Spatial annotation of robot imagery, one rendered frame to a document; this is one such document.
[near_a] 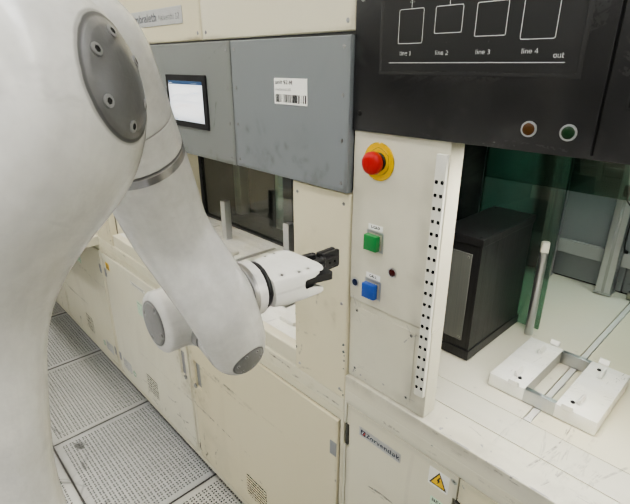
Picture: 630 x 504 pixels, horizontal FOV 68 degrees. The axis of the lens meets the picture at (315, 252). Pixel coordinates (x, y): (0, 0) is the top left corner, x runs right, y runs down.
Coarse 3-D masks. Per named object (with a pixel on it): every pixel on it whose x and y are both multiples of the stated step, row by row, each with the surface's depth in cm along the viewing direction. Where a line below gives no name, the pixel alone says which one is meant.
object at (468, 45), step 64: (384, 0) 73; (448, 0) 66; (512, 0) 60; (576, 0) 55; (384, 64) 76; (448, 64) 68; (512, 64) 62; (576, 64) 56; (576, 192) 144; (576, 256) 149
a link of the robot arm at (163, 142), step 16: (96, 0) 32; (112, 0) 34; (112, 16) 33; (128, 16) 35; (128, 32) 35; (144, 48) 37; (144, 64) 36; (144, 80) 37; (160, 80) 40; (160, 96) 39; (160, 112) 40; (160, 128) 40; (176, 128) 43; (144, 144) 40; (160, 144) 41; (176, 144) 43; (144, 160) 41; (160, 160) 42; (144, 176) 42
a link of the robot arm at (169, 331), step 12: (252, 288) 65; (144, 300) 61; (156, 300) 58; (168, 300) 58; (144, 312) 62; (156, 312) 58; (168, 312) 58; (156, 324) 59; (168, 324) 58; (180, 324) 58; (156, 336) 60; (168, 336) 58; (180, 336) 59; (192, 336) 60; (168, 348) 59
